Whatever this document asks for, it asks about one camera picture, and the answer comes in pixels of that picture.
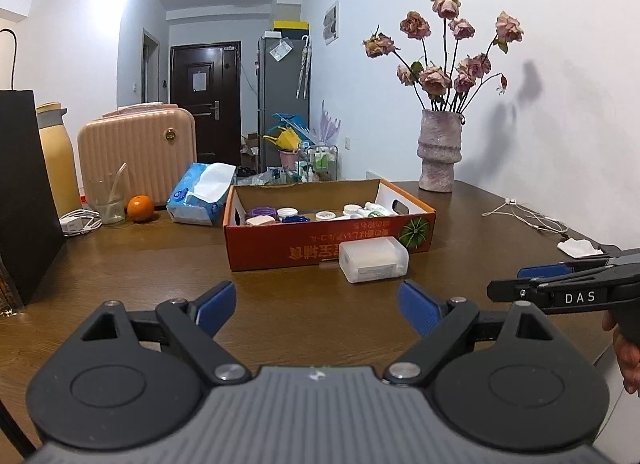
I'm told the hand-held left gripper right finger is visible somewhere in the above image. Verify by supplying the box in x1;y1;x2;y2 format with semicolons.
383;280;557;387

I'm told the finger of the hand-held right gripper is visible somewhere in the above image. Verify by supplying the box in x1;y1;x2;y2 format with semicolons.
516;244;622;281
486;267;608;304

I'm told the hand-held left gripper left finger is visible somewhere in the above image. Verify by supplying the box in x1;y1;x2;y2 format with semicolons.
80;280;251;386

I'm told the translucent plastic box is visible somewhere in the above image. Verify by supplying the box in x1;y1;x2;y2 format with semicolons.
338;237;410;284

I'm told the red cardboard box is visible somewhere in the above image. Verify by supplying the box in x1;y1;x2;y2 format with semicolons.
222;179;437;272

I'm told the person's right hand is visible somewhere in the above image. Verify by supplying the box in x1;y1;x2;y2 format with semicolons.
602;311;640;396

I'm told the crumpled white tissue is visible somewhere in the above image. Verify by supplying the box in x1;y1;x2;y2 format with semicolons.
556;239;606;259

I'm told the blue tissue pack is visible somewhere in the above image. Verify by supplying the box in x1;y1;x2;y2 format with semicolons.
166;162;237;226

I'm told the orange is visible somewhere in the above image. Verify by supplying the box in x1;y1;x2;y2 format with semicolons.
126;195;155;222

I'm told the glass cup with straw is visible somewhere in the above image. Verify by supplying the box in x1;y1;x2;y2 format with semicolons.
89;163;127;225

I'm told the pink ceramic vase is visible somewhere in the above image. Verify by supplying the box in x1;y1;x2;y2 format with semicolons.
417;109;466;193

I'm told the pink suitcase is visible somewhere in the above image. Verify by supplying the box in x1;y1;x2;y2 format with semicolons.
76;103;197;207

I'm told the yellow watering can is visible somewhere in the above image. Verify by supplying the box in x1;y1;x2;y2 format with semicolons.
263;127;301;152

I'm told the dark brown door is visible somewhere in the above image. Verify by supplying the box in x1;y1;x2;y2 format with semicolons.
170;43;242;167

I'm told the purple feather decoration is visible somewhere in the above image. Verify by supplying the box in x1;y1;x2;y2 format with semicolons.
317;100;343;145

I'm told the yellow thermos bottle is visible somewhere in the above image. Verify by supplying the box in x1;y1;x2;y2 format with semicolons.
35;102;83;217

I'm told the grey refrigerator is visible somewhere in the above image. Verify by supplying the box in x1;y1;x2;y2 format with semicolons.
257;32;311;172

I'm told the dried roses bouquet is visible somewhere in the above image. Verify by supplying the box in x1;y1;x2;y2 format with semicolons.
362;0;525;112

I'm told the black paper bag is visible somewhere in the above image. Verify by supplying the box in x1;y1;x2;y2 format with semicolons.
0;28;67;317

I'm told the white folded umbrella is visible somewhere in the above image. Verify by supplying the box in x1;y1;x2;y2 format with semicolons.
296;36;312;100

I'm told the white earphone cable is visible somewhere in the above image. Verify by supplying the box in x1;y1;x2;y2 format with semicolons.
482;197;571;236

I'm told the white charger with cable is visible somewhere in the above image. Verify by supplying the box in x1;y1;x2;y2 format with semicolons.
59;209;103;236

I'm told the wire rack with bottles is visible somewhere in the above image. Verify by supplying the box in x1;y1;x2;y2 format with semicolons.
299;143;341;182

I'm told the wall picture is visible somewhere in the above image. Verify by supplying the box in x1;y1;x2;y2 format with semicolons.
322;0;340;46

